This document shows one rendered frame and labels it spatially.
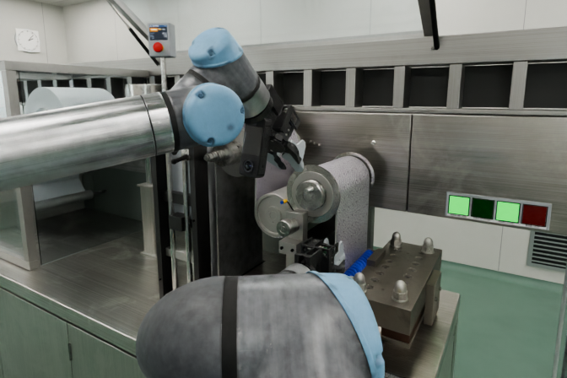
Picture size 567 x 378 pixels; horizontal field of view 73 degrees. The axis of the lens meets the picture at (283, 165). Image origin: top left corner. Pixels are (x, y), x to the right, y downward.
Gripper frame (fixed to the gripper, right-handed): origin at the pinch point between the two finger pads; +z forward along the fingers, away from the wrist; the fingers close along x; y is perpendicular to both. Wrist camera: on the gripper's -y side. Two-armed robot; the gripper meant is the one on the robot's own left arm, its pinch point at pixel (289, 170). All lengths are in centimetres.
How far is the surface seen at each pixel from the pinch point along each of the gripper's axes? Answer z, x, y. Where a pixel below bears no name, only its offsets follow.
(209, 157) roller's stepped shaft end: 0.6, 24.3, 0.6
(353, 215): 28.7, -6.2, 3.4
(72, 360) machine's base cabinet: 30, 67, -60
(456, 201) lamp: 42, -29, 19
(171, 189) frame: 6.1, 37.2, -7.9
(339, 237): 23.3, -6.4, -5.3
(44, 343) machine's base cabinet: 30, 83, -61
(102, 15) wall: 134, 464, 263
